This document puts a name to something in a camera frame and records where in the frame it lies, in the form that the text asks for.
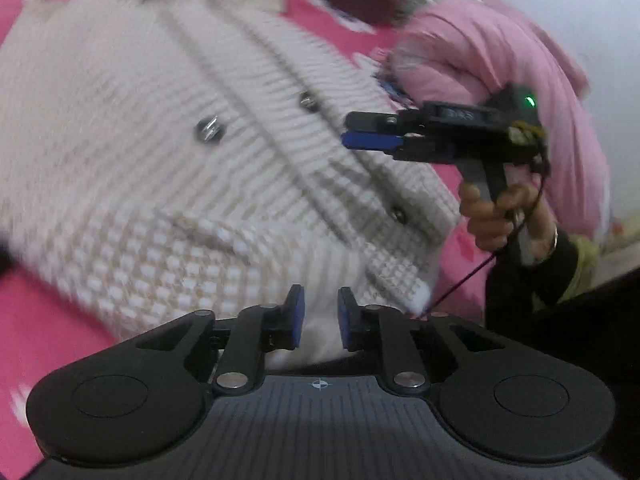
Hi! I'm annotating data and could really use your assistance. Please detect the white beige checkered knit cardigan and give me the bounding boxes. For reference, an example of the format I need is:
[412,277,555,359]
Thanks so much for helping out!
[1,0,458,367]

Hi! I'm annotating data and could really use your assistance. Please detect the black sleeved right forearm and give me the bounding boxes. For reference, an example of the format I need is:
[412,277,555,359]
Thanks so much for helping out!
[485,232,639,365]

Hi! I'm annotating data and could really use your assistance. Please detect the person's right hand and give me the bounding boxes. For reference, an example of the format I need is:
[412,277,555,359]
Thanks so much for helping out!
[459,182,558,261]

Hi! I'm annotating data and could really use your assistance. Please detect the pink quilt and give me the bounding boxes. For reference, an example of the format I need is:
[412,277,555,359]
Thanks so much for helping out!
[385,0,611,242]

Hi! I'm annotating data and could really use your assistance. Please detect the pink patterned bed sheet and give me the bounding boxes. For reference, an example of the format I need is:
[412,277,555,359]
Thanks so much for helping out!
[1,0,487,479]

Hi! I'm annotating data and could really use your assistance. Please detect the thin black cable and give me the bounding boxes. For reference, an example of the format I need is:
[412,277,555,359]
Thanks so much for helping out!
[418,159,551,319]

